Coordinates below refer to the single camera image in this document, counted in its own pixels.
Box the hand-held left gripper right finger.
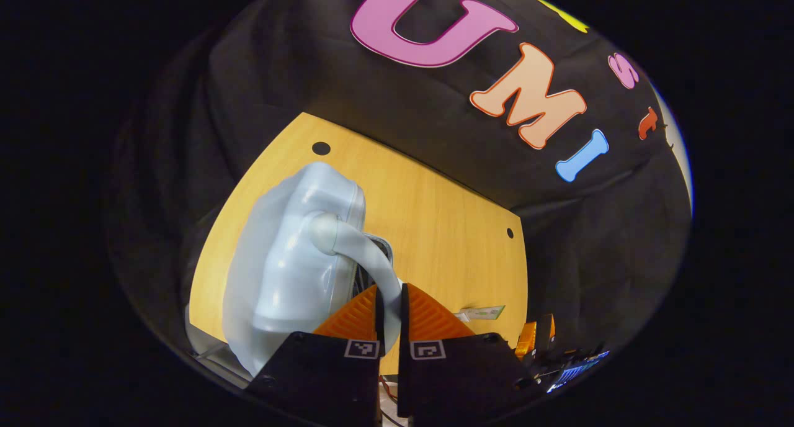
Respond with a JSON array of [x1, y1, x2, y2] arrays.
[[397, 283, 540, 419]]

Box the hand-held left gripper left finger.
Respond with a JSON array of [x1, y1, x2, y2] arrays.
[[245, 283, 384, 427]]

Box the white tube with green end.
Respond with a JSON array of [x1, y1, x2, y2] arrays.
[[456, 305, 506, 322]]

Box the light blue suitcase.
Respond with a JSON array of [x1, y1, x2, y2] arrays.
[[185, 161, 404, 384]]

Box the black backdrop cloth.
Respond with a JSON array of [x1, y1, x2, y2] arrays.
[[109, 0, 692, 378]]

